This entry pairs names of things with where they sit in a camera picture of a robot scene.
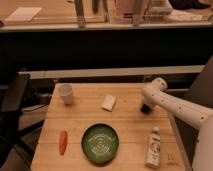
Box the orange carrot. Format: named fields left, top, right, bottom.
left=59, top=131, right=68, bottom=155

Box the white paper sheet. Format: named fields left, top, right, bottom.
left=5, top=7, right=42, bottom=22

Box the black eraser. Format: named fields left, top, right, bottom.
left=141, top=104, right=151, bottom=114

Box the white sponge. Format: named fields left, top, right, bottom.
left=102, top=95, right=116, bottom=111

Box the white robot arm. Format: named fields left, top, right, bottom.
left=142, top=77, right=213, bottom=171

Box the green bowl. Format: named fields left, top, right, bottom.
left=81, top=123, right=119, bottom=165

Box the white plastic bottle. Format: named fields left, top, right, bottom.
left=145, top=127, right=161, bottom=168

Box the black chair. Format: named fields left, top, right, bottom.
left=0, top=74, right=44, bottom=168

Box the white paper cup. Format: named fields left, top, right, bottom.
left=59, top=84, right=73, bottom=105

